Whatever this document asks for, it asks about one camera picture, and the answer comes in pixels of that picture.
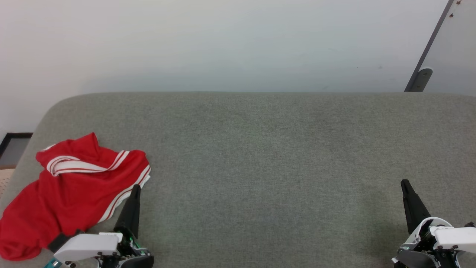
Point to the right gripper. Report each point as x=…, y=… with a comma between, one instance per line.
x=416, y=257

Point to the red garment with white stripes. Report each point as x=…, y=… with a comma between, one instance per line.
x=74, y=193

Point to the white partition panel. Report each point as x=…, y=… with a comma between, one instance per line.
x=457, y=52

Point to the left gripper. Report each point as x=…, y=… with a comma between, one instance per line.
x=130, y=258

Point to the black-framed grey panel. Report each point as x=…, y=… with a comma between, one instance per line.
x=15, y=149

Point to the grey metal frame post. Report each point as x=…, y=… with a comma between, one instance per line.
x=431, y=41

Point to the grey metal bracket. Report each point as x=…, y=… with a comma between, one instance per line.
x=423, y=79

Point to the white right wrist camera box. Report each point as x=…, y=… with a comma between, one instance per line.
x=457, y=238

